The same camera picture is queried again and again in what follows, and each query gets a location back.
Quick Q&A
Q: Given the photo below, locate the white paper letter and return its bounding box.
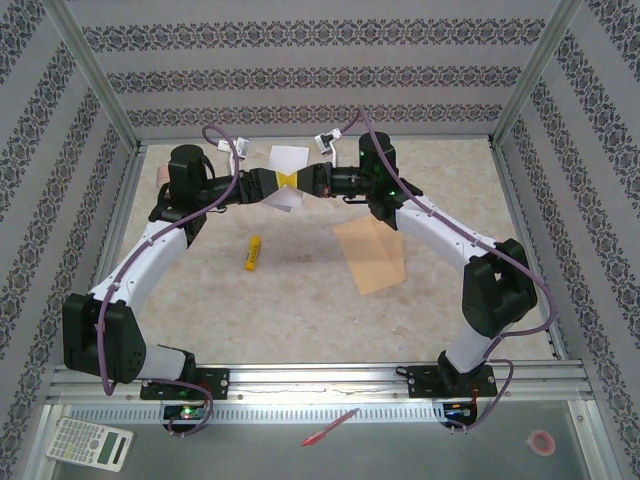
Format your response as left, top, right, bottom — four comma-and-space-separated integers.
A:
266, 145, 309, 212

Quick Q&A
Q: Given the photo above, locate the yellow glue stick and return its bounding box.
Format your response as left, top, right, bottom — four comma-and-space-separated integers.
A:
243, 235, 265, 272

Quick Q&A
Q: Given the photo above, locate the aluminium left side bar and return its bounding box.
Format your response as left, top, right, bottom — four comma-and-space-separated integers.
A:
69, 144, 146, 369

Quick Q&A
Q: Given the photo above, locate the aluminium bar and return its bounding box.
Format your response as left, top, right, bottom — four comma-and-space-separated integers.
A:
489, 144, 571, 361
69, 144, 146, 369

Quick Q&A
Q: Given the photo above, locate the aluminium right side bar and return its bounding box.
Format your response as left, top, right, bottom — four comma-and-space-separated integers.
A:
489, 144, 571, 361

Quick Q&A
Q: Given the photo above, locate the left controller board green light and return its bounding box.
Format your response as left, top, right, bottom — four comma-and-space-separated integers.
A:
163, 405, 207, 422

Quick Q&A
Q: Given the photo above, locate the red pen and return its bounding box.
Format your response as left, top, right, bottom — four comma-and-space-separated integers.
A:
301, 408, 361, 447

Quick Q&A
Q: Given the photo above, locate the white scientific calculator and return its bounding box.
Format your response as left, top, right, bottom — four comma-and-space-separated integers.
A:
45, 417, 135, 474

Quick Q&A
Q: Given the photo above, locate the pink tape roll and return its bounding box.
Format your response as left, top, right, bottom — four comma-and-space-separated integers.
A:
528, 430, 557, 457

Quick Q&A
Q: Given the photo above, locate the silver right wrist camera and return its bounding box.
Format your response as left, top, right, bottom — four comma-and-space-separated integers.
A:
313, 129, 343, 151

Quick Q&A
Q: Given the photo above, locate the aluminium left frame post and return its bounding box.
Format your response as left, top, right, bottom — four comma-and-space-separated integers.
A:
42, 0, 146, 151

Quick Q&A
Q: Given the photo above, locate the aluminium frame post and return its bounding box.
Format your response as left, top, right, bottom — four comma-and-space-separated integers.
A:
489, 0, 584, 146
42, 0, 146, 151

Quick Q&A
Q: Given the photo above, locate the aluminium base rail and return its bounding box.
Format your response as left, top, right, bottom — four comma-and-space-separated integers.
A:
49, 363, 594, 401

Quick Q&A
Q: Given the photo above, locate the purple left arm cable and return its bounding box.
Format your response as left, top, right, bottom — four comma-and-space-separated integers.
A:
99, 124, 241, 440

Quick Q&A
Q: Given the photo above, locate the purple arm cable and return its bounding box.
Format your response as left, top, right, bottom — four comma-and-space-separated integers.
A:
342, 107, 559, 435
99, 124, 241, 440

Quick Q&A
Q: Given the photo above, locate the aluminium right frame post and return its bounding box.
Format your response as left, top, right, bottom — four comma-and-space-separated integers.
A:
489, 0, 584, 146

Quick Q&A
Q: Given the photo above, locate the perforated grey cable duct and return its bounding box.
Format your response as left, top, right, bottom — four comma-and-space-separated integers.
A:
67, 403, 449, 427

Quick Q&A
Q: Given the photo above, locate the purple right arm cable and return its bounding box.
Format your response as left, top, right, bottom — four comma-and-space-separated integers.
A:
342, 107, 559, 435

